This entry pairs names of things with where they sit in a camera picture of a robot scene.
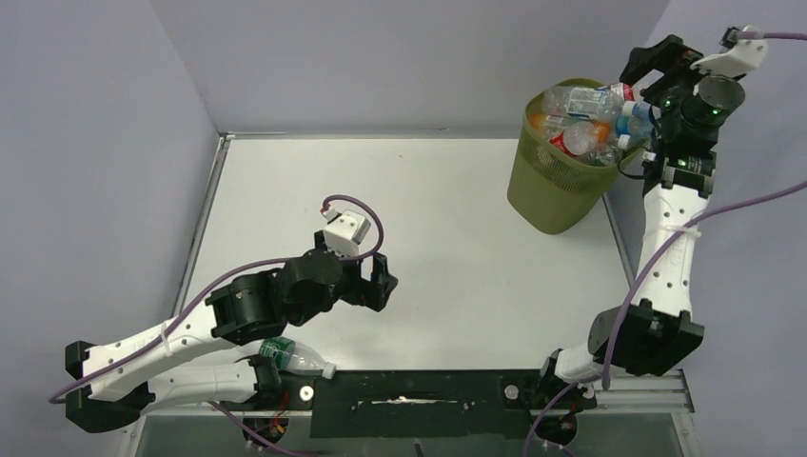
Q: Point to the orange drink bottle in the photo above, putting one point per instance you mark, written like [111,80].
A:
[551,125]

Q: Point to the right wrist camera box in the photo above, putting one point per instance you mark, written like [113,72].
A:
[743,50]

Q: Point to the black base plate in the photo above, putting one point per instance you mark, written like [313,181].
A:
[430,404]

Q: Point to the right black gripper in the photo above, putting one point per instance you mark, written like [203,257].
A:
[670,57]

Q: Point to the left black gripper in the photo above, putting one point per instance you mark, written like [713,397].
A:
[371,293]

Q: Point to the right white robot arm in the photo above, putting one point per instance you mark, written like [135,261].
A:
[653,329]

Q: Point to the clear bottle blue label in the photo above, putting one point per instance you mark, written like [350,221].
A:
[634,120]

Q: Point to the clear bottle red label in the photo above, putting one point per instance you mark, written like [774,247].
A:
[629,92]
[580,138]

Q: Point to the aluminium frame rail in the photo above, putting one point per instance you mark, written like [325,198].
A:
[636,417]

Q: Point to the clear bottle dark green label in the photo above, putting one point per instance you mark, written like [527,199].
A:
[296,358]

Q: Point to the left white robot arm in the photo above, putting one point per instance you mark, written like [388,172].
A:
[115,384]

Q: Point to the clear bottle red label top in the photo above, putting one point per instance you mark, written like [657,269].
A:
[580,138]

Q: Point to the crushed clear bottle white cap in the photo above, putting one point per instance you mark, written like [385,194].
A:
[599,105]

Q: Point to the green mesh waste bin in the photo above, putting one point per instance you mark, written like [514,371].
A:
[551,190]

